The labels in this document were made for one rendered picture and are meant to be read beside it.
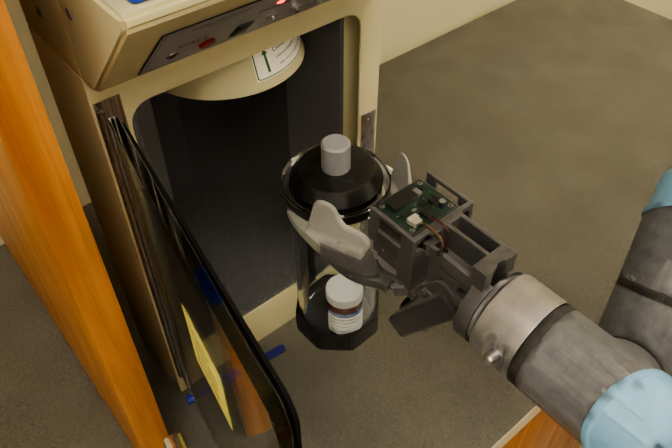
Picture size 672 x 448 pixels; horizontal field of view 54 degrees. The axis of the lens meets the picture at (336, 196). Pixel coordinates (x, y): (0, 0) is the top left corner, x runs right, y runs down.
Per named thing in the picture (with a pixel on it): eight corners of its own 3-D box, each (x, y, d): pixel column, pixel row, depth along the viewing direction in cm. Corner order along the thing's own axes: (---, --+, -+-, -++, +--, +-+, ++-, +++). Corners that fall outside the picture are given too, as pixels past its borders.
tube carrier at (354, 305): (274, 308, 79) (257, 174, 64) (341, 262, 84) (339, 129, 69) (333, 366, 73) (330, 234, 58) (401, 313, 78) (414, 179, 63)
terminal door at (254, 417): (190, 376, 79) (111, 105, 51) (312, 631, 60) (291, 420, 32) (184, 379, 79) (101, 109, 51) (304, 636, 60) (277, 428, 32)
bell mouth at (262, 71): (110, 47, 72) (97, 1, 68) (244, -2, 80) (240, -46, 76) (194, 123, 62) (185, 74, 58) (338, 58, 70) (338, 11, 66)
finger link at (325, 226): (286, 173, 60) (380, 203, 57) (290, 219, 64) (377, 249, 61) (269, 195, 58) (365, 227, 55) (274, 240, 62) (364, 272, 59)
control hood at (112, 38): (78, 81, 50) (37, -46, 43) (386, -37, 65) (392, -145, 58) (151, 155, 44) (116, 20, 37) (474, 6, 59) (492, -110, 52)
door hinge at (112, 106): (173, 370, 79) (89, 105, 52) (192, 358, 80) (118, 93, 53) (180, 378, 78) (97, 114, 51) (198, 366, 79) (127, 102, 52)
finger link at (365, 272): (335, 220, 61) (423, 249, 58) (335, 233, 62) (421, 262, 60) (312, 254, 58) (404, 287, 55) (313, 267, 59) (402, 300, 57)
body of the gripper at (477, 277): (426, 165, 58) (537, 242, 51) (418, 232, 64) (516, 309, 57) (361, 204, 54) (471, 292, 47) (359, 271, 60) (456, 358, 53)
